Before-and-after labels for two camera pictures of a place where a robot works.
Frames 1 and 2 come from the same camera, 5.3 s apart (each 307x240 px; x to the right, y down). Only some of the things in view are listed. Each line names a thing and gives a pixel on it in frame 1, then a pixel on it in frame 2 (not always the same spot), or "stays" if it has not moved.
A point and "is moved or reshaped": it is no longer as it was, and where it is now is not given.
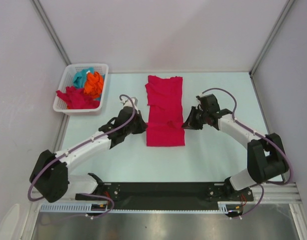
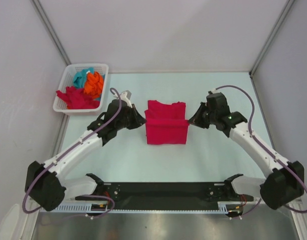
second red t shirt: x=76 y=98 stays
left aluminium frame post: x=51 y=30 stays
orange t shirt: x=93 y=84 stays
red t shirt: x=165 y=102 is moved or reshaped
